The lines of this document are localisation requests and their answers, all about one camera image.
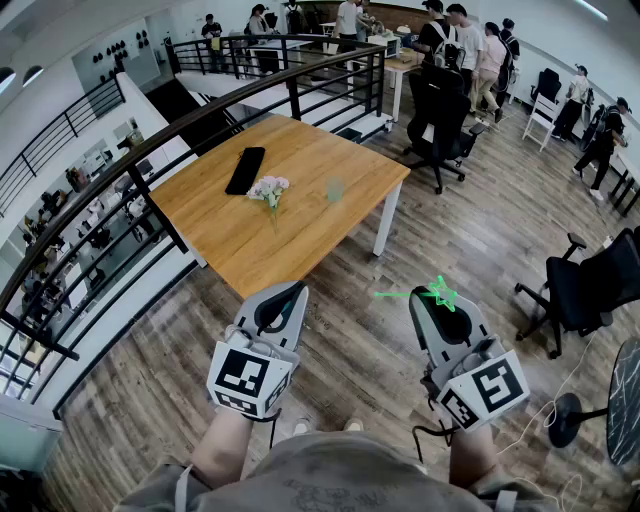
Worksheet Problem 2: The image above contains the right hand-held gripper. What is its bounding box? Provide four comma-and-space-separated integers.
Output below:
408, 287, 531, 432

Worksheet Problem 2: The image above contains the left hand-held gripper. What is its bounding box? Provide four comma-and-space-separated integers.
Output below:
207, 280, 309, 419

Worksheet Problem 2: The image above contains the person's right forearm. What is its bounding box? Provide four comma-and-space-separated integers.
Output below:
447, 424, 502, 495

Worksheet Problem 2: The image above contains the person's left forearm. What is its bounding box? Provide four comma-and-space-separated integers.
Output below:
192, 407, 252, 490

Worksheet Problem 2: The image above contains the pink flower bouquet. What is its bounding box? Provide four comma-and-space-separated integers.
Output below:
246, 175, 291, 234

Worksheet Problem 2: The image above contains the black mesh office chair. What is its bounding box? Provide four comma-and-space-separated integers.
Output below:
514, 227, 640, 361

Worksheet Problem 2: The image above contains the black fabric pouch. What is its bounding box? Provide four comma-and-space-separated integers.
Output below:
224, 146, 267, 196

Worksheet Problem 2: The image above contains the wooden table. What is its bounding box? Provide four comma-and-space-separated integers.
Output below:
0, 33, 387, 420

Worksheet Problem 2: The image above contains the person's grey shirt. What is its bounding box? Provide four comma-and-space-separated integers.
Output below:
114, 432, 551, 512

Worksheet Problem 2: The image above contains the round black marble table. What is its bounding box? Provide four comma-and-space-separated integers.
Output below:
548, 337, 640, 467

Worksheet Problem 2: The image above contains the black high-back office chair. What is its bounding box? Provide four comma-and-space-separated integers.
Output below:
402, 63, 489, 196

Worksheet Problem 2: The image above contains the white folding chair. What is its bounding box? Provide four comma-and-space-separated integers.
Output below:
521, 92, 562, 153

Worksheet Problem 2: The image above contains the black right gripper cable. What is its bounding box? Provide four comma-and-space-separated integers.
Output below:
411, 423, 455, 464

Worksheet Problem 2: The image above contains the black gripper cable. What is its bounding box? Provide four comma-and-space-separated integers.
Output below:
267, 408, 283, 450
411, 423, 455, 464

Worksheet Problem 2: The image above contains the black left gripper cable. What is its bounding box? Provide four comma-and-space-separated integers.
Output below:
267, 408, 283, 450

